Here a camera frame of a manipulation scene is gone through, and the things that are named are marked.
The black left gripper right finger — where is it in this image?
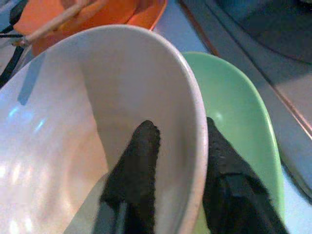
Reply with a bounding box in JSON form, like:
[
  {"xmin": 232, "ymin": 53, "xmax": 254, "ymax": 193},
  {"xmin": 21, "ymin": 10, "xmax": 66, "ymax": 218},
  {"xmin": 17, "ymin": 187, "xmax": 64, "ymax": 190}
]
[{"xmin": 203, "ymin": 117, "xmax": 290, "ymax": 234}]

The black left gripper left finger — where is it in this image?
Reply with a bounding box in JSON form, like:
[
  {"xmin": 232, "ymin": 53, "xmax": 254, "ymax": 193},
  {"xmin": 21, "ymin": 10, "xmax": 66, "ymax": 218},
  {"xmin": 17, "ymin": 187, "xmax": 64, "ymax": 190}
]
[{"xmin": 99, "ymin": 119, "xmax": 161, "ymax": 234}]

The white bowl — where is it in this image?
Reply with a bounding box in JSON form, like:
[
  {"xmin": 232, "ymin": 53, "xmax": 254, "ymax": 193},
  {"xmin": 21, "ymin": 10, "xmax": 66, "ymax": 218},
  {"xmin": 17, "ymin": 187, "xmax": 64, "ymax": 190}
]
[{"xmin": 0, "ymin": 24, "xmax": 209, "ymax": 234}]

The green plate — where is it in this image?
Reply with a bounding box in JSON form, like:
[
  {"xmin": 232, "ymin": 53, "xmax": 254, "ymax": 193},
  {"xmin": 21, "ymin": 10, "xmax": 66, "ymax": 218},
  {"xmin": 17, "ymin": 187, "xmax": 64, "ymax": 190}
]
[{"xmin": 181, "ymin": 51, "xmax": 286, "ymax": 234}]

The orange plate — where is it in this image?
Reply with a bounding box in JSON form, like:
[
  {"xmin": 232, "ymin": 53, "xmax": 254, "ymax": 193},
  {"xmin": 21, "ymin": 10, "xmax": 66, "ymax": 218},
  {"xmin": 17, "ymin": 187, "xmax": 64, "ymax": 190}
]
[{"xmin": 126, "ymin": 0, "xmax": 169, "ymax": 31}]

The orange bowl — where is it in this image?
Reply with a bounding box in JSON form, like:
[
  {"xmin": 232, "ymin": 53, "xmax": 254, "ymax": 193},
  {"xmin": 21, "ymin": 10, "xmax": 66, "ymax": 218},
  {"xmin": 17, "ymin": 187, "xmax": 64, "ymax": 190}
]
[{"xmin": 13, "ymin": 0, "xmax": 147, "ymax": 57}]

